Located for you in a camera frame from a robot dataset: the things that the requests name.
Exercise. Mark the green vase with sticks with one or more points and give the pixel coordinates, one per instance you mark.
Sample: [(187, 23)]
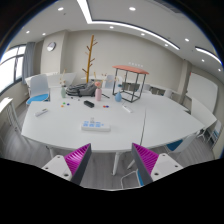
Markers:
[(63, 85)]

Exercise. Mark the pink vase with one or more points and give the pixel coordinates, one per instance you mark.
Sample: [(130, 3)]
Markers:
[(98, 91)]

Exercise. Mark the white remote control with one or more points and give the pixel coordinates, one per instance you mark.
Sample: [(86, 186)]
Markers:
[(37, 114)]

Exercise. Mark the black rectangular box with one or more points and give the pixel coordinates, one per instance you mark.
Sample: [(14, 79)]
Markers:
[(89, 104)]

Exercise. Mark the wooden coat rack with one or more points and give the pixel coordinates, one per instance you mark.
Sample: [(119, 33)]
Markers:
[(90, 60)]

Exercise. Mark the white oval table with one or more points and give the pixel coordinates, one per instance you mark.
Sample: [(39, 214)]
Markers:
[(154, 121)]

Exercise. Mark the white chair blue seat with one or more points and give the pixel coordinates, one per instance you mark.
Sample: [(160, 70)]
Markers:
[(39, 89)]

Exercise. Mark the white power strip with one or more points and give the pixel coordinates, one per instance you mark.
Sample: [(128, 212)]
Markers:
[(95, 126)]

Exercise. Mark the blue vase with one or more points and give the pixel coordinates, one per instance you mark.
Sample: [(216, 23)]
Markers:
[(118, 97)]

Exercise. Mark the wall clock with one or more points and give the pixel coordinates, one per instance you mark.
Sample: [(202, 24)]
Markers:
[(51, 46)]

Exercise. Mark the blue chair under table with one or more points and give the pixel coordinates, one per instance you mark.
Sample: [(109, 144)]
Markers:
[(131, 180)]

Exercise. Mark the grey curtain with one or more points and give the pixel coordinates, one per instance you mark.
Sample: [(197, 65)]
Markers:
[(27, 66)]

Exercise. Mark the white whiteboard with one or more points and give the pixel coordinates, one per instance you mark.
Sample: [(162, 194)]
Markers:
[(203, 90)]

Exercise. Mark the white adapter on table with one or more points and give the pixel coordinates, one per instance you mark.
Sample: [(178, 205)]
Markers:
[(127, 108)]

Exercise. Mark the black frame orange top stand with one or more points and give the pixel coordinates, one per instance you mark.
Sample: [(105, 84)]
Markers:
[(126, 81)]

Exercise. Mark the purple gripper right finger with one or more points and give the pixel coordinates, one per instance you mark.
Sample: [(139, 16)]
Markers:
[(152, 166)]

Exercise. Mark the white charger plug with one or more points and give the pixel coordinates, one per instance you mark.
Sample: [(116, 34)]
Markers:
[(92, 120)]

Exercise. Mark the grey backpack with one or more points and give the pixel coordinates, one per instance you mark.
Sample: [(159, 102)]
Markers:
[(86, 89)]

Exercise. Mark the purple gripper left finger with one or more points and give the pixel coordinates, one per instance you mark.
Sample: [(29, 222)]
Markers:
[(72, 166)]

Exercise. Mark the blue chair near right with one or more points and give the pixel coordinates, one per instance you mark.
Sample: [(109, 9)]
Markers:
[(180, 145)]

